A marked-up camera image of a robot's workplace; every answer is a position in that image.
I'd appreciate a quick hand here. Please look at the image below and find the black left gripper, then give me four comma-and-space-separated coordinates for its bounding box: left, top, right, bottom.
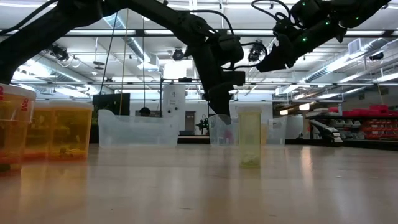
192, 37, 233, 125

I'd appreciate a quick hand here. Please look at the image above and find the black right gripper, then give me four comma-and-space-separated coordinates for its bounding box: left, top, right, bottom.
256, 18, 340, 73

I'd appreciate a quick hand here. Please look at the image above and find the yellow-green pill bottle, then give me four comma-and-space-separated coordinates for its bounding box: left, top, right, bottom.
238, 106, 262, 169

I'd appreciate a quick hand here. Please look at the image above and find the orange pill bottle white cap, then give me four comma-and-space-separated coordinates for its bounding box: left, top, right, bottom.
48, 101, 95, 162

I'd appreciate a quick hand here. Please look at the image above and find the clear plastic bin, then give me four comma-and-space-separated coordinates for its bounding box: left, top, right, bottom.
208, 114, 289, 146
98, 108, 180, 147

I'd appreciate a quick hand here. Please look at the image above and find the distant small black robot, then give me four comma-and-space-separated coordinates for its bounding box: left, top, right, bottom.
195, 114, 210, 135

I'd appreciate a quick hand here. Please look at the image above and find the white cabinet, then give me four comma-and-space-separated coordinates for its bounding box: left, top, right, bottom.
162, 84, 187, 115

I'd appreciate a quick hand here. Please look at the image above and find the round black ceiling fixture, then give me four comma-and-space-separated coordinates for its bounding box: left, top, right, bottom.
172, 47, 185, 62

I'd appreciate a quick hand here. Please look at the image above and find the distant white black machine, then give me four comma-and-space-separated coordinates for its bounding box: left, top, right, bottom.
307, 119, 343, 144

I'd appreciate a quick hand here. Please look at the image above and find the black overhead light bar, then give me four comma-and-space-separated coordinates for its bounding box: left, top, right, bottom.
0, 29, 398, 39

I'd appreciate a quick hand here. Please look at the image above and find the red storage bins shelf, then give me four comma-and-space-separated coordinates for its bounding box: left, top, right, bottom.
328, 104, 398, 141

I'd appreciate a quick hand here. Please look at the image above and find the black monitor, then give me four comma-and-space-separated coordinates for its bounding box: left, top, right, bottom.
92, 93, 131, 117

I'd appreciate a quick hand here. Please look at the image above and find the black overhead camera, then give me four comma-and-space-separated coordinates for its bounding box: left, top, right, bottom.
248, 42, 268, 63

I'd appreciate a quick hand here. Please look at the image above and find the black gantry frame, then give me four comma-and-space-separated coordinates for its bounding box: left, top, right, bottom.
159, 77, 211, 114

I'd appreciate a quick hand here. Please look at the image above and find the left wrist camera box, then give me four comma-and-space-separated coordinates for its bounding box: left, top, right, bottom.
217, 34, 245, 65

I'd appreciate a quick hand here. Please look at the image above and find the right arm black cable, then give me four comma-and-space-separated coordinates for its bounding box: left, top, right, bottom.
251, 0, 292, 22

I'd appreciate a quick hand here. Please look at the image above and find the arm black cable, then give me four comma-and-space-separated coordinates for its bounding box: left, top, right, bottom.
251, 0, 292, 22
186, 9, 268, 71

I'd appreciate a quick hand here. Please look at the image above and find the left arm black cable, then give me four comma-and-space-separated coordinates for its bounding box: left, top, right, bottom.
186, 9, 268, 71

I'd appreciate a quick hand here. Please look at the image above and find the black ceiling camera with cable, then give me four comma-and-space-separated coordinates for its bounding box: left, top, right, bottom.
49, 44, 81, 68

